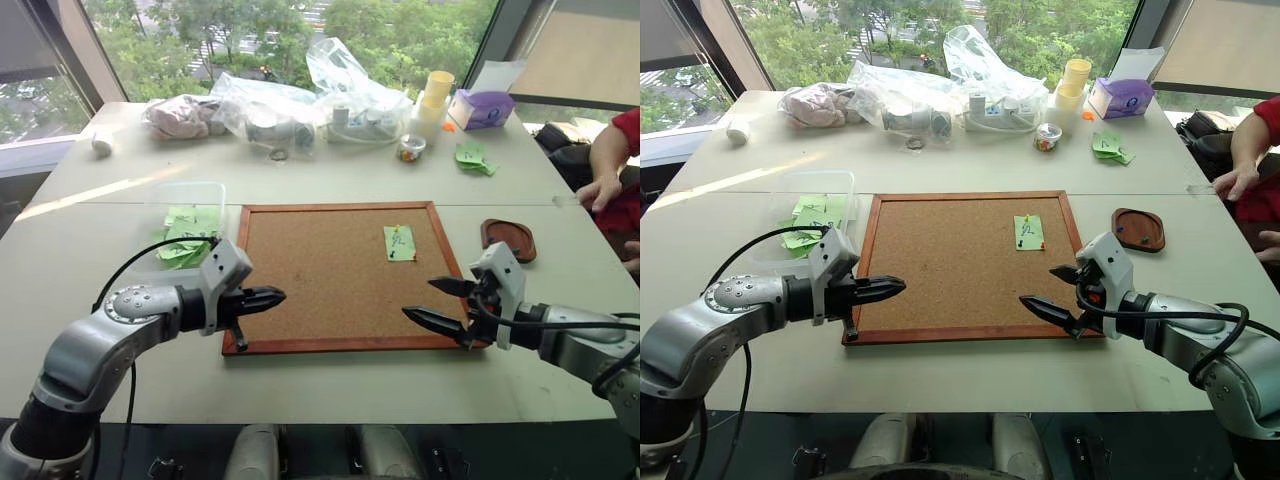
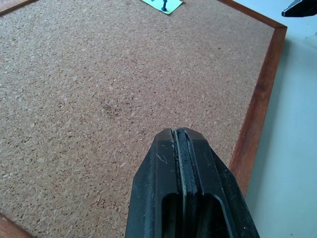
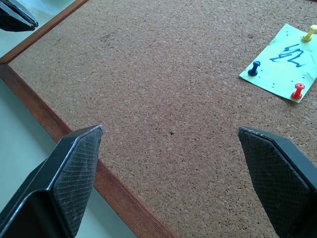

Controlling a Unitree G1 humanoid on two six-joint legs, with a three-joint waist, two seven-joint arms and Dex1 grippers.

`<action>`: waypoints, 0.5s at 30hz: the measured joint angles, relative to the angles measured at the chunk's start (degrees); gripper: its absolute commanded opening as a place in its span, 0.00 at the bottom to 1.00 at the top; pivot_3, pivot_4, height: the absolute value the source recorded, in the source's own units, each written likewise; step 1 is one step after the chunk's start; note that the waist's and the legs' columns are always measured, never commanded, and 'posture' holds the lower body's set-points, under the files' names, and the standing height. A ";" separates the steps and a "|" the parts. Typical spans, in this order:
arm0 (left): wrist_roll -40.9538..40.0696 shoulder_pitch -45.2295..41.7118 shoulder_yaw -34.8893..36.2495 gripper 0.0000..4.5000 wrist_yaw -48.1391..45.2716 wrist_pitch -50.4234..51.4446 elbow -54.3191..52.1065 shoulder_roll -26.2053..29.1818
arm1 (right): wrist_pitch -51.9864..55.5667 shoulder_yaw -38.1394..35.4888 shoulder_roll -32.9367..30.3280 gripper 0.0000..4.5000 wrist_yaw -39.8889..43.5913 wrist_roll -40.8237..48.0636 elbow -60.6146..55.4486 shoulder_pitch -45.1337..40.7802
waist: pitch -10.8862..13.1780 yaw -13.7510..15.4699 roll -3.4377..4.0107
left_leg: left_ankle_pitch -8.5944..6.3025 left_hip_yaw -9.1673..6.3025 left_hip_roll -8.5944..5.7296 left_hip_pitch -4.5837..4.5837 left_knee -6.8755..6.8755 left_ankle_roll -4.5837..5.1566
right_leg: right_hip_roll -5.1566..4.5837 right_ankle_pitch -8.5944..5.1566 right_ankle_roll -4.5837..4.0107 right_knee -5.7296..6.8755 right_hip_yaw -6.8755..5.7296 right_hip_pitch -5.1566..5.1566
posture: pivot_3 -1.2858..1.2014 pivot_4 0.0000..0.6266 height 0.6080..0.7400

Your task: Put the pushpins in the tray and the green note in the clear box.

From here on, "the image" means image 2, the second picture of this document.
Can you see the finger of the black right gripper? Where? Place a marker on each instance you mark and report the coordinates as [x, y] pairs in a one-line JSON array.
[[301, 10]]

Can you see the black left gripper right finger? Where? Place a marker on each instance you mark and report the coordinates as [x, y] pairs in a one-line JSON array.
[[218, 196]]

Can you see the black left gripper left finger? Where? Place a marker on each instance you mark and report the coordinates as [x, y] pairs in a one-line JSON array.
[[153, 193]]

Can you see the green paper note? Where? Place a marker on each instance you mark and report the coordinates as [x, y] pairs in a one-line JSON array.
[[171, 5]]

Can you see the blue push pin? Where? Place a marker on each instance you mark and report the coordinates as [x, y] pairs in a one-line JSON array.
[[164, 6]]

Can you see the cork board with wooden frame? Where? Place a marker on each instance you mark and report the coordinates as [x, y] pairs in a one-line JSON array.
[[99, 86]]

